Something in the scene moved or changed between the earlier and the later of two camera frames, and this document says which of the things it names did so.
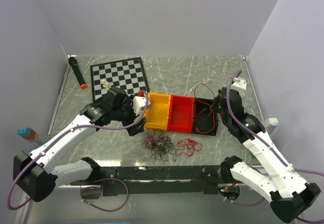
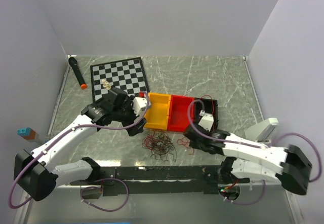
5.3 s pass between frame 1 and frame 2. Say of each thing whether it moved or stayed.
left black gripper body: stayed
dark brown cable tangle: stayed
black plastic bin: stayed
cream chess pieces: stayed
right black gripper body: moved
